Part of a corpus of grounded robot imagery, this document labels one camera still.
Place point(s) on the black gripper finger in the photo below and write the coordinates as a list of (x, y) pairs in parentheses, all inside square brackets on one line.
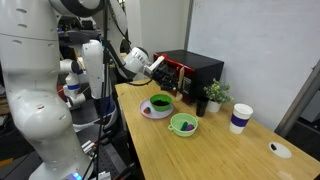
[(170, 87), (173, 76)]

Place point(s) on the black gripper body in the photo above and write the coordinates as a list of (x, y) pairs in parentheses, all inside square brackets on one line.
[(163, 74)]

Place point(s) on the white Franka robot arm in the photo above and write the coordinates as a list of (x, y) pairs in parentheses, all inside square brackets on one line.
[(33, 100)]

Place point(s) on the mint green colander bowl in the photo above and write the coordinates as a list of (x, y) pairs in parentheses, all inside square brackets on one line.
[(176, 130)]

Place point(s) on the black beans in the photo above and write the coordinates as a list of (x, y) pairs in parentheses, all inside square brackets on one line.
[(161, 103)]

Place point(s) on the lilac round plate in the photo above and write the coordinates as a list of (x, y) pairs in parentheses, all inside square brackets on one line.
[(160, 115)]

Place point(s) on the red and black microwave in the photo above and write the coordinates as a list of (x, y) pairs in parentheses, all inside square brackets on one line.
[(203, 66)]

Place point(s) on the red toy strawberry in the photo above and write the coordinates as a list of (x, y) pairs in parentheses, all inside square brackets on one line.
[(147, 110)]

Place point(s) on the black cup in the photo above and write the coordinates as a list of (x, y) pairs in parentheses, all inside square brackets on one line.
[(201, 106)]

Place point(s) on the teal toy cucumber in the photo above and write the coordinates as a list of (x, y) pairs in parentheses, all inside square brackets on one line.
[(183, 126)]

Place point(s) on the purple toy eggplant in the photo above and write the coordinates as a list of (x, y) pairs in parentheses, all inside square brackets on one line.
[(190, 127)]

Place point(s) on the small potted green plant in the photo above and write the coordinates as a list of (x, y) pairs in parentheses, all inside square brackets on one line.
[(217, 91)]

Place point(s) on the white background robot blue rings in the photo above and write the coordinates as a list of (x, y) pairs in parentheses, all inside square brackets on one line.
[(95, 73)]

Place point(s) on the white paper cup blue band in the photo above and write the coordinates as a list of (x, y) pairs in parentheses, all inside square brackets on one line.
[(240, 118)]

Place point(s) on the black optical breadboard table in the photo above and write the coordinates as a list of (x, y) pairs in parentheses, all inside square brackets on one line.
[(110, 156)]

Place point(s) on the white wrist camera red clip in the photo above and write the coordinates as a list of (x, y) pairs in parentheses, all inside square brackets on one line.
[(156, 63)]

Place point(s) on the silver aluminium bracket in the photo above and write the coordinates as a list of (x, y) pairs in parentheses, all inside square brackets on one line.
[(89, 150)]

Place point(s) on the grey metal frame post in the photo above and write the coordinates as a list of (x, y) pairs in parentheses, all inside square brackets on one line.
[(296, 100)]

